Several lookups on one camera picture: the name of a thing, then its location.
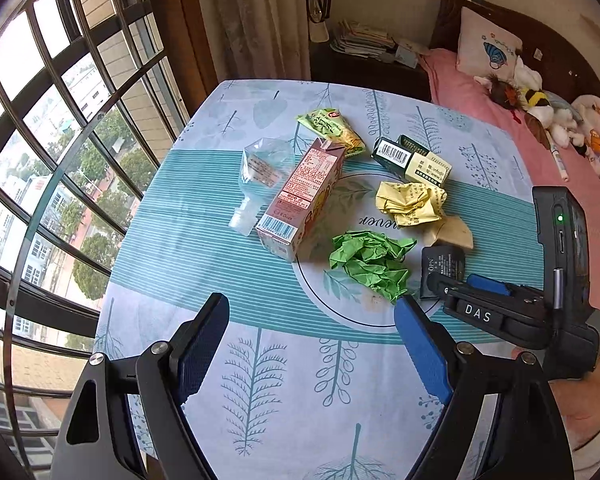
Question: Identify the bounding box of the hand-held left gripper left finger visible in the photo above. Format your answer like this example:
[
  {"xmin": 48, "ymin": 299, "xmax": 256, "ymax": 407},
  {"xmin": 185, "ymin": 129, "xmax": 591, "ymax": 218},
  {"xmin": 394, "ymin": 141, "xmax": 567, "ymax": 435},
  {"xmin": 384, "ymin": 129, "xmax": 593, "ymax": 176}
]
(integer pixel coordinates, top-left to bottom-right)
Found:
[{"xmin": 50, "ymin": 291, "xmax": 231, "ymax": 480}]

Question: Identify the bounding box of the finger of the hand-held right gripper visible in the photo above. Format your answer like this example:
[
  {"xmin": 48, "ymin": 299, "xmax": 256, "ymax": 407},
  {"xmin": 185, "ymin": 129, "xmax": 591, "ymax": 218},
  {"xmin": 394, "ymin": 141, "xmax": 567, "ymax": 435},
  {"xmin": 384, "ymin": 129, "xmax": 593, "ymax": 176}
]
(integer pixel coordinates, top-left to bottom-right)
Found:
[
  {"xmin": 427, "ymin": 276, "xmax": 552, "ymax": 349},
  {"xmin": 466, "ymin": 273, "xmax": 547, "ymax": 302}
]

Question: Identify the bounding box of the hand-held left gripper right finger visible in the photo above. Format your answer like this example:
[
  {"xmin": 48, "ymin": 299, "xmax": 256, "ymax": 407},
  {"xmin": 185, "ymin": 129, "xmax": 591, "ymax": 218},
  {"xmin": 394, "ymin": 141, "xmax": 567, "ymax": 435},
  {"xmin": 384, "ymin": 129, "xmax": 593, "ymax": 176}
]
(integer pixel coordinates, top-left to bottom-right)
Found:
[{"xmin": 393, "ymin": 294, "xmax": 576, "ymax": 480}]

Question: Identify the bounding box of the black foil packet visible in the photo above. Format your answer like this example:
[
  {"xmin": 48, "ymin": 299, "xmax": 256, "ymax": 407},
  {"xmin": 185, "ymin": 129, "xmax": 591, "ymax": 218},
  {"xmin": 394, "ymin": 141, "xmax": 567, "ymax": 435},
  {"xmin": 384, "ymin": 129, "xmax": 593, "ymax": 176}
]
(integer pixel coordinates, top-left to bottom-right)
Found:
[{"xmin": 419, "ymin": 242, "xmax": 468, "ymax": 301}]

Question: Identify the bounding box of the green paper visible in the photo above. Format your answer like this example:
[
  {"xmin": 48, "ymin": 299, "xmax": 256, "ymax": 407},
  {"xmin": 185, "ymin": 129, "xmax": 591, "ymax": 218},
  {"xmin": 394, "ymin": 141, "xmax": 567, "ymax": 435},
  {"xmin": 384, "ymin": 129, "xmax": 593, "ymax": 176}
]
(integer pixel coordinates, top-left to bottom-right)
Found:
[{"xmin": 328, "ymin": 230, "xmax": 418, "ymax": 306}]

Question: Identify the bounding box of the yellow and dark green box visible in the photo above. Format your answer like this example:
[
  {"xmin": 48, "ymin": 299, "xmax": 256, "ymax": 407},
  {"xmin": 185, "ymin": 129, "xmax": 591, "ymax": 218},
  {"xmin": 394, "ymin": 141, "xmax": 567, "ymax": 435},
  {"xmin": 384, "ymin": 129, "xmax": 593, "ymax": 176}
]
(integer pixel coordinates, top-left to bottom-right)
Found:
[{"xmin": 371, "ymin": 135, "xmax": 453, "ymax": 184}]

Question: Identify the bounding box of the beige paper packet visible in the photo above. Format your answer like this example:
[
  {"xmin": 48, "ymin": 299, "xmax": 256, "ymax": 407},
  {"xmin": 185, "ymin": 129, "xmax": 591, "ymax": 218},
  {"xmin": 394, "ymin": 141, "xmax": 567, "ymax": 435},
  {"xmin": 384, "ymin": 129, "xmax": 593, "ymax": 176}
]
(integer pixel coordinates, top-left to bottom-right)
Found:
[{"xmin": 422, "ymin": 215, "xmax": 475, "ymax": 251}]

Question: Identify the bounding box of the white marker pen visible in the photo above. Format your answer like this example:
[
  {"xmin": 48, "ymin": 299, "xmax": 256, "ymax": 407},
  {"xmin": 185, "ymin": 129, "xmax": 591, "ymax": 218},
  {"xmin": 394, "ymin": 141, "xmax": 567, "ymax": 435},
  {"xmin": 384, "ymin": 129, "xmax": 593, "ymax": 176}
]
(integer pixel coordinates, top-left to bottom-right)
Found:
[{"xmin": 546, "ymin": 142, "xmax": 571, "ymax": 182}]

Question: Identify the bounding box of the yellow crumpled paper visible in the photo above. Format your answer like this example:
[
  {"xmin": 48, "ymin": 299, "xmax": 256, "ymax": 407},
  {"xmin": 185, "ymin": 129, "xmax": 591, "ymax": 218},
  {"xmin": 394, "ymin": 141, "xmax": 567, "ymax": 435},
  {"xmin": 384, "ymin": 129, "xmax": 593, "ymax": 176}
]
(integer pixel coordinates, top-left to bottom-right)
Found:
[{"xmin": 375, "ymin": 181, "xmax": 448, "ymax": 227}]

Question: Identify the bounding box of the white plush toy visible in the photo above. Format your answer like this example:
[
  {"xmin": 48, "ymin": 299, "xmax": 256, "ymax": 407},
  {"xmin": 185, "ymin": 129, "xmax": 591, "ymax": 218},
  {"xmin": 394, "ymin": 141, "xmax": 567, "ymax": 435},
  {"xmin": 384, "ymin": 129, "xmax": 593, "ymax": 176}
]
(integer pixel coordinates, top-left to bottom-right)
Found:
[{"xmin": 512, "ymin": 55, "xmax": 588, "ymax": 156}]

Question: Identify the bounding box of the yellow black bee plush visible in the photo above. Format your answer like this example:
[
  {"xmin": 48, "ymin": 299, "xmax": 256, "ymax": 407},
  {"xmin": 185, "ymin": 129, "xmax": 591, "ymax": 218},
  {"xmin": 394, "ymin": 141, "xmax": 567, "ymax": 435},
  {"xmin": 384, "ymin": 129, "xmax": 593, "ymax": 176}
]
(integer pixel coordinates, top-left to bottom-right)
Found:
[{"xmin": 522, "ymin": 87, "xmax": 556, "ymax": 111}]

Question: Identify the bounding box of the pink bed sheet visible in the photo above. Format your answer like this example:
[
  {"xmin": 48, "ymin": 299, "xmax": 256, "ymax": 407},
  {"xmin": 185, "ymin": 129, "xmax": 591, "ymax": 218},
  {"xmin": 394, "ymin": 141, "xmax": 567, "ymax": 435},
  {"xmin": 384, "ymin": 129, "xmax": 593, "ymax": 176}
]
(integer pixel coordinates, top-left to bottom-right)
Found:
[{"xmin": 419, "ymin": 47, "xmax": 600, "ymax": 321}]

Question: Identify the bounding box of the clear plastic bottle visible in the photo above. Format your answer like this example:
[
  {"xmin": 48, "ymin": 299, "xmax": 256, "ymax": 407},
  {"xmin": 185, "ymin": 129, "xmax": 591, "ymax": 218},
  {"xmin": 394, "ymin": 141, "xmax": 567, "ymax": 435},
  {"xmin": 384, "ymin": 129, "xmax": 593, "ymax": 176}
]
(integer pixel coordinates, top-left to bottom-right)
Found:
[{"xmin": 228, "ymin": 137, "xmax": 298, "ymax": 237}]

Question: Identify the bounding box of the brown feathered plush toy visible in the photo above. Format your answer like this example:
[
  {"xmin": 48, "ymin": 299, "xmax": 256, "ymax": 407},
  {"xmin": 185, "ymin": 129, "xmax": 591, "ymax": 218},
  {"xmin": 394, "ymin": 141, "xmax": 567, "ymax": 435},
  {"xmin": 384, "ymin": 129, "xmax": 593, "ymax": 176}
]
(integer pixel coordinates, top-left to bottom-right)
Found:
[{"xmin": 474, "ymin": 74, "xmax": 526, "ymax": 111}]

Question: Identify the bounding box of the pink drink carton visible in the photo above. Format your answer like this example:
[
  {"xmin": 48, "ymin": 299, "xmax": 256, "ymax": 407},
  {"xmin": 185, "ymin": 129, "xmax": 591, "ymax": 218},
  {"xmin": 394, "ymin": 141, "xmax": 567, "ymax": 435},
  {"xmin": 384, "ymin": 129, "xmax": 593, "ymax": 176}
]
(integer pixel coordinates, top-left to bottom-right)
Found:
[{"xmin": 255, "ymin": 137, "xmax": 347, "ymax": 263}]

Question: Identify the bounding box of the green snack bag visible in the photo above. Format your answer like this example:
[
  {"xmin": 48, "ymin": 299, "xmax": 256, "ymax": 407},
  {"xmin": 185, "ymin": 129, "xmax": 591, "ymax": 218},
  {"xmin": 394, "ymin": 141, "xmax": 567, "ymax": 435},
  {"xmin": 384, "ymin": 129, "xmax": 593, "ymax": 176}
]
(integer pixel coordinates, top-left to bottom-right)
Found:
[{"xmin": 295, "ymin": 107, "xmax": 367, "ymax": 158}]

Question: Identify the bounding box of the window with black grille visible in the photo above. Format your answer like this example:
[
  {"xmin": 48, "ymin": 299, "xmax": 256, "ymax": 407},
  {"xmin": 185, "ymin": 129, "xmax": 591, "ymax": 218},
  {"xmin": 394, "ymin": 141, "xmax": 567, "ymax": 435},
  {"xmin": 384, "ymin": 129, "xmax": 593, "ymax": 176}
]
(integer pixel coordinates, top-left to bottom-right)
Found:
[{"xmin": 0, "ymin": 0, "xmax": 216, "ymax": 480}]

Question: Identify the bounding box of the dark wooden headboard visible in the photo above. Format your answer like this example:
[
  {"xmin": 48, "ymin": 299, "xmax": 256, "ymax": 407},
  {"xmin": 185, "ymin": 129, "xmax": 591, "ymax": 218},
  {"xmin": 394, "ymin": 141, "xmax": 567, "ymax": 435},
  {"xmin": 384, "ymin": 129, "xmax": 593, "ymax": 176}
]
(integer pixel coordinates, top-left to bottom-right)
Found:
[{"xmin": 430, "ymin": 0, "xmax": 600, "ymax": 106}]

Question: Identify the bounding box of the white cartoon-print pillow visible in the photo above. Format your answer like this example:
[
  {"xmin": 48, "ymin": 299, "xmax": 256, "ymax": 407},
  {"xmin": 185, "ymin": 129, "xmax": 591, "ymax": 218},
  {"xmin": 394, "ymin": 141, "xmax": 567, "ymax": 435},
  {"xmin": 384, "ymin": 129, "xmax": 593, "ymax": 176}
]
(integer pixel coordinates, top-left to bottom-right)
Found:
[{"xmin": 455, "ymin": 6, "xmax": 524, "ymax": 78}]

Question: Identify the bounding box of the small pale blue box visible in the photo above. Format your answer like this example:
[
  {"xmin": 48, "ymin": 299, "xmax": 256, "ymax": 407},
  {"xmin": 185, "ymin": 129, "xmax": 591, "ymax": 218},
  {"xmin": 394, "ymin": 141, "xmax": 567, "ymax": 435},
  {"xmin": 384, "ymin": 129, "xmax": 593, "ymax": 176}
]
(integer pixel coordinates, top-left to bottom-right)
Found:
[{"xmin": 394, "ymin": 42, "xmax": 421, "ymax": 68}]

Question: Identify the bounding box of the dark wooden nightstand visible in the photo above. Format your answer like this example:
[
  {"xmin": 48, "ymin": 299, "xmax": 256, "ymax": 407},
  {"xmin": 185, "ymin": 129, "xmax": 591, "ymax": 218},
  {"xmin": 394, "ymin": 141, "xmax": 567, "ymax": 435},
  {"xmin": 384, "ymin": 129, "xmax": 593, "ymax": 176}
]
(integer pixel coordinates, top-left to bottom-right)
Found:
[{"xmin": 309, "ymin": 40, "xmax": 433, "ymax": 103}]

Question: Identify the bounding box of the stack of papers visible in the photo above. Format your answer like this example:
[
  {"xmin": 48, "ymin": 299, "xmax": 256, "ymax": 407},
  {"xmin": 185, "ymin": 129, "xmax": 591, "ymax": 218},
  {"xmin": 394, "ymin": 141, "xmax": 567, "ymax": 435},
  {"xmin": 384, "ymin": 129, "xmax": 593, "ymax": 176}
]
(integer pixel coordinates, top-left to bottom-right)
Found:
[{"xmin": 328, "ymin": 19, "xmax": 397, "ymax": 58}]

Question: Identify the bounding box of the beige patterned curtain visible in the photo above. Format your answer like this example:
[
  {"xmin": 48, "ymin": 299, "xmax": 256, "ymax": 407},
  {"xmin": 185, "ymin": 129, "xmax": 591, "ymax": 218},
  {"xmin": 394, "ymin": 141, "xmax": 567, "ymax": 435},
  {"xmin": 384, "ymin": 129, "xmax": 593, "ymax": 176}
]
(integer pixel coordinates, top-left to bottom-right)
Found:
[{"xmin": 192, "ymin": 0, "xmax": 313, "ymax": 83}]

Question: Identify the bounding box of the hanging black cord bundle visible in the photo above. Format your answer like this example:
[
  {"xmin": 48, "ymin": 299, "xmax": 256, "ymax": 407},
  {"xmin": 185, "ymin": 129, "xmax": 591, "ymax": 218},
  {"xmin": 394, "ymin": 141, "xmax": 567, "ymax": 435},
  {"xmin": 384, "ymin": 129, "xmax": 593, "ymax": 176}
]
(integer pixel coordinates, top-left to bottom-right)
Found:
[{"xmin": 302, "ymin": 0, "xmax": 333, "ymax": 43}]

